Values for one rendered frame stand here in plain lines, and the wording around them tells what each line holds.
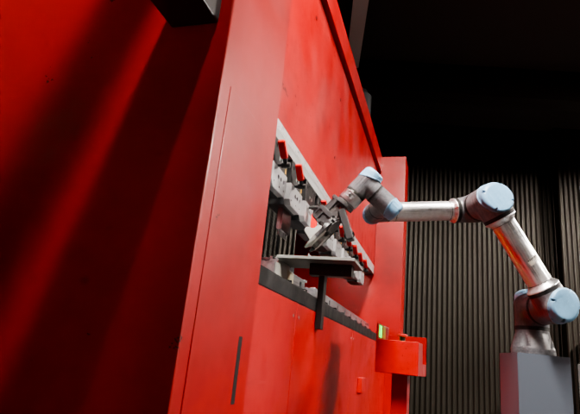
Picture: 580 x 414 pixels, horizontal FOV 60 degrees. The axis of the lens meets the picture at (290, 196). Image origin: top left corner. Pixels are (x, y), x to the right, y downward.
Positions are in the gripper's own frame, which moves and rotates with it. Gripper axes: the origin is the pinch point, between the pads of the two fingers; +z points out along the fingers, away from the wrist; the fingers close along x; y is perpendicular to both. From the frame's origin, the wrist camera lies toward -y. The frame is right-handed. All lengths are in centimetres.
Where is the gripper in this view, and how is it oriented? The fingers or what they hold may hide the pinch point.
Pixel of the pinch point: (311, 248)
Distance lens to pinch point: 178.9
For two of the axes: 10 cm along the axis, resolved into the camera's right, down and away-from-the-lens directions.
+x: -2.8, -3.2, -9.1
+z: -6.9, 7.2, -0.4
